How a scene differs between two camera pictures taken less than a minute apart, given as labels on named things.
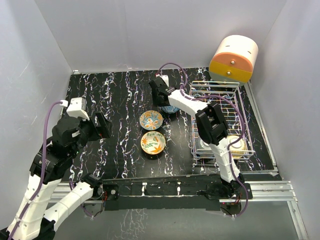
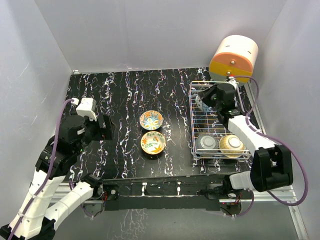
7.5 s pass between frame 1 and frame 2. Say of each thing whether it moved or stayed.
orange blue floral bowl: stayed
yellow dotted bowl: stayed
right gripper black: moved
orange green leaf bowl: stayed
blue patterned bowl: moved
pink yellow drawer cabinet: stayed
